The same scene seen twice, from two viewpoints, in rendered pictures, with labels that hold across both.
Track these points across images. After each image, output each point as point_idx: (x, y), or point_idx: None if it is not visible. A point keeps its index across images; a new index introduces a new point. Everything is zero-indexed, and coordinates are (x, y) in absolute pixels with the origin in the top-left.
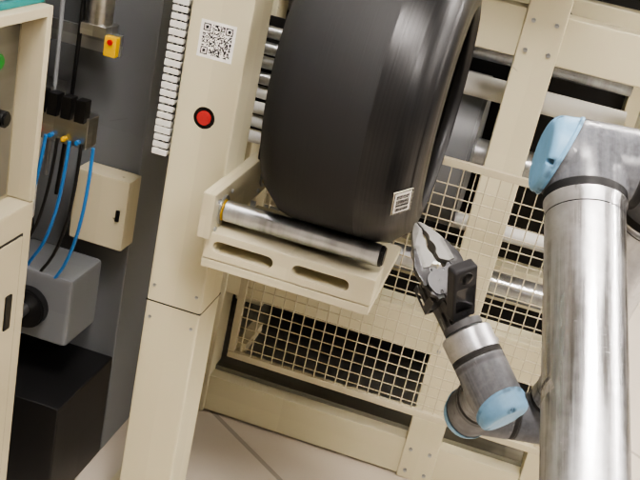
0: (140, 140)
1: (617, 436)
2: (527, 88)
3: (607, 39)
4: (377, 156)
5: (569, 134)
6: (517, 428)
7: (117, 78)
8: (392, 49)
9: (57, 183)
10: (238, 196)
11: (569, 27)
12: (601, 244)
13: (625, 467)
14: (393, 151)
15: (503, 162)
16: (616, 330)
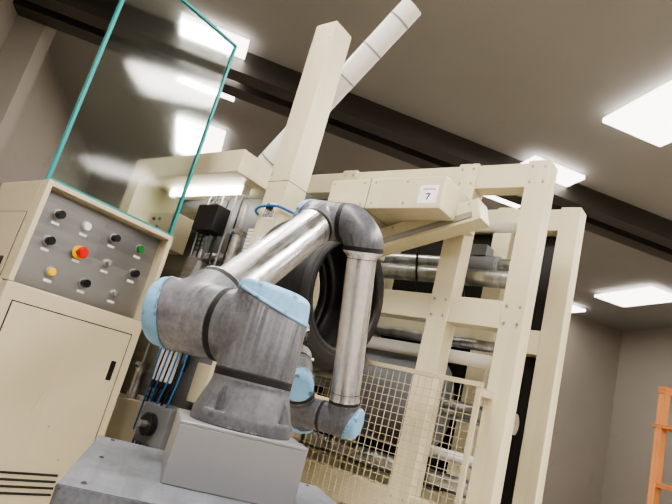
0: None
1: (250, 259)
2: (432, 334)
3: (472, 303)
4: (279, 281)
5: (307, 200)
6: (317, 414)
7: None
8: None
9: (185, 365)
10: None
11: (452, 300)
12: (295, 220)
13: (246, 268)
14: (286, 278)
15: (422, 378)
16: (280, 238)
